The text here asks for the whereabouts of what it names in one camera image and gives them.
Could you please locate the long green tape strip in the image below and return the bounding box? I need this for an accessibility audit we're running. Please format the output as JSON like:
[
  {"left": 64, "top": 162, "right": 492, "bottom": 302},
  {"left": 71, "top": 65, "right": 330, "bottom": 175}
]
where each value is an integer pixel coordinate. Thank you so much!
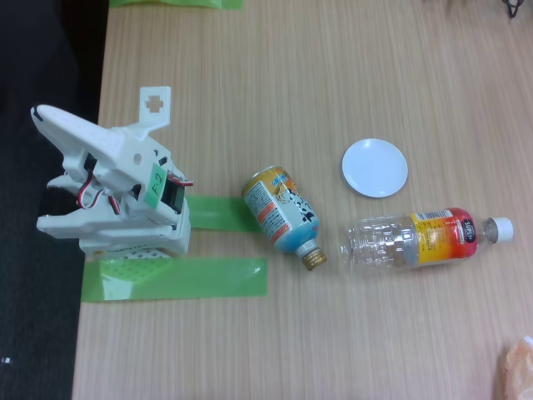
[{"left": 81, "top": 257, "right": 268, "bottom": 303}]

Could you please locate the yellow blue aluminium bottle can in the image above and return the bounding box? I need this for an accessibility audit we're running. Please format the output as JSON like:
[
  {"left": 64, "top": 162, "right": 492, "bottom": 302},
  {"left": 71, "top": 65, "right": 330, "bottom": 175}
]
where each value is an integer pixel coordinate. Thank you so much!
[{"left": 241, "top": 165, "right": 328, "bottom": 272}]

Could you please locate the small white round plate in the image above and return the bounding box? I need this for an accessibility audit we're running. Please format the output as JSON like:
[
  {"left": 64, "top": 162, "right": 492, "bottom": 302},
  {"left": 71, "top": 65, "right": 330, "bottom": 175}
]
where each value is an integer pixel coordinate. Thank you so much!
[{"left": 341, "top": 137, "right": 409, "bottom": 199}]

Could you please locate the clear plastic bottle orange label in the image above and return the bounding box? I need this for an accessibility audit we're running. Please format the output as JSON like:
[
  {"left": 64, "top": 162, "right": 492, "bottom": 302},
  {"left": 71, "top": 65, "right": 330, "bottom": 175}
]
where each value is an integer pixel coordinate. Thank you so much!
[{"left": 339, "top": 207, "right": 514, "bottom": 278}]

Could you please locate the orange plastic bag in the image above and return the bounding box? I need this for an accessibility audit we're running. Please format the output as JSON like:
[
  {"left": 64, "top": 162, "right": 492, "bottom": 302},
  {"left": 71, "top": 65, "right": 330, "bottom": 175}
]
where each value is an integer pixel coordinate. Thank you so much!
[{"left": 499, "top": 335, "right": 533, "bottom": 400}]

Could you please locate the black cable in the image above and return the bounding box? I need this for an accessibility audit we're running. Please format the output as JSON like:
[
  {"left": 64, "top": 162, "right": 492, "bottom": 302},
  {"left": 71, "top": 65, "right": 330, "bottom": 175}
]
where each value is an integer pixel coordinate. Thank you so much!
[{"left": 501, "top": 0, "right": 526, "bottom": 20}]

